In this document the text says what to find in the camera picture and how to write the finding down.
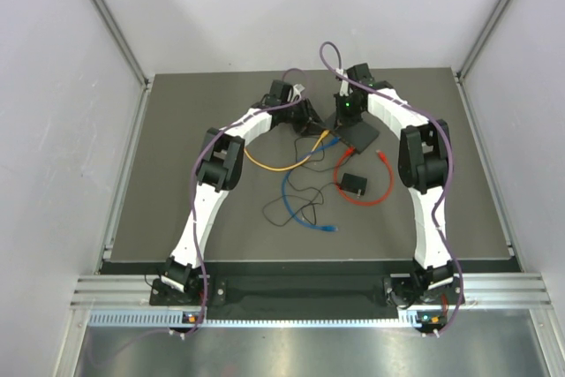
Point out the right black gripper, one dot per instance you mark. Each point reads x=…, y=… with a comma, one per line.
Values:
x=340, y=118

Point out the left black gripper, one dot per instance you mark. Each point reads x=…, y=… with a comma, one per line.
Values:
x=307, y=126

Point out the black network switch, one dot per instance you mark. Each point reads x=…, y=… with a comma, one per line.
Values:
x=359, y=137

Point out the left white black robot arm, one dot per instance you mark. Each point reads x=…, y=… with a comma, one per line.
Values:
x=217, y=170

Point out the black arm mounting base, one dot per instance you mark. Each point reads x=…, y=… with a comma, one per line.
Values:
x=306, y=297

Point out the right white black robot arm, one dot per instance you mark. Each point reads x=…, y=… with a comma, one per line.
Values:
x=423, y=167

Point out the black power adapter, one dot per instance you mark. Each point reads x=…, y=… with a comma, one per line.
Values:
x=354, y=184

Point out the aluminium frame rail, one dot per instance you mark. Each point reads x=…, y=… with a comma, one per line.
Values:
x=481, y=290

